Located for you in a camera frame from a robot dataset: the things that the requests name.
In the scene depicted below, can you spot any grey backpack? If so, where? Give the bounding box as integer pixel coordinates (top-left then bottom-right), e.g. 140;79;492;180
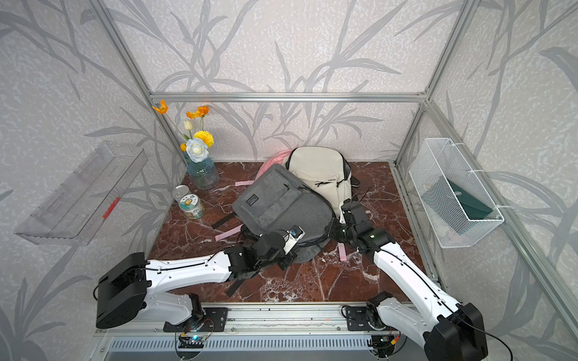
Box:
211;163;337;298

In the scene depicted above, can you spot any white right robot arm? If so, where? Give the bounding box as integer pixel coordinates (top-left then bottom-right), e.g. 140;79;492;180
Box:
330;199;489;360

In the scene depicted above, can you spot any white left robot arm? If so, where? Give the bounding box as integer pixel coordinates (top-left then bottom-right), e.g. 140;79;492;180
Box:
95;226;305;329

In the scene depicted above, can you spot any beige backpack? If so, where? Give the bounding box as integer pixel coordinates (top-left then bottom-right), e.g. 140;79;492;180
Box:
284;146;359;218

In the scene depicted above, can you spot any pink backpack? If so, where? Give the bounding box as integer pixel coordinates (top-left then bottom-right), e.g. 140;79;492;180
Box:
214;150;348;263

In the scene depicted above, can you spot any sunflower label plastic can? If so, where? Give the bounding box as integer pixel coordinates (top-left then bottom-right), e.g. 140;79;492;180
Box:
179;194;205;220

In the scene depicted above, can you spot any blue glass vase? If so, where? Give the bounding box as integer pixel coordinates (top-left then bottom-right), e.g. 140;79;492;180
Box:
186;155;220;190

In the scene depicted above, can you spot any green box in basket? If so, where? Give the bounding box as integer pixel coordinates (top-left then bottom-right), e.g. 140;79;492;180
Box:
421;176;493;234

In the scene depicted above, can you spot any artificial flower bouquet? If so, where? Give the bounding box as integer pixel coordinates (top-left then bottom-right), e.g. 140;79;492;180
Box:
180;106;215;163

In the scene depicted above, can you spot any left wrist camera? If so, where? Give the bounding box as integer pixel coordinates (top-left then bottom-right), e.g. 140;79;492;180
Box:
283;226;305;254

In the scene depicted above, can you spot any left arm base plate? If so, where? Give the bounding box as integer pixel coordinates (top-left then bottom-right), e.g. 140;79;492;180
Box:
163;307;229;333

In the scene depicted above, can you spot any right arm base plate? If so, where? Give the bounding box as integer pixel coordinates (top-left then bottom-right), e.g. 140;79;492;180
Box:
340;305;373;332

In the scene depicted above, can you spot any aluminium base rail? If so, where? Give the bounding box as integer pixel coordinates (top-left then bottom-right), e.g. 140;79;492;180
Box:
94;303;407;338

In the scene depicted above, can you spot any white wire mesh basket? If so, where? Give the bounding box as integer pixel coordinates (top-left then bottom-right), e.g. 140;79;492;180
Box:
409;138;504;249

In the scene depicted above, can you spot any clear acrylic wall shelf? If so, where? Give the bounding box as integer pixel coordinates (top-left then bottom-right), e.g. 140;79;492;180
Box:
15;141;148;246

